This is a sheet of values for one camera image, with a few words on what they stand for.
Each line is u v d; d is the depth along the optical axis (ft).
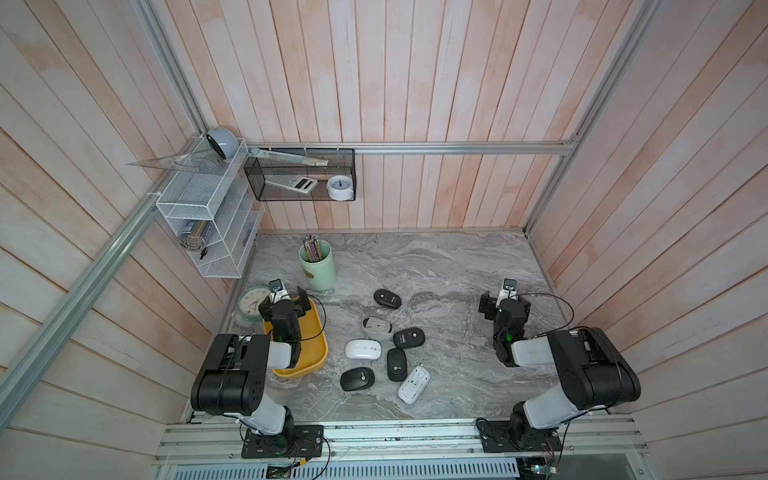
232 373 1.47
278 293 2.59
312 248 3.11
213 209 2.29
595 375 1.50
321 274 3.23
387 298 3.22
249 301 3.20
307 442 2.40
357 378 2.68
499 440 2.40
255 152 2.99
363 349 2.85
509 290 2.57
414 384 2.65
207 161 2.86
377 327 2.95
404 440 2.45
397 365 2.76
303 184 3.21
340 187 3.12
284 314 2.36
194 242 2.50
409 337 2.90
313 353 2.88
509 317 2.35
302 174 3.42
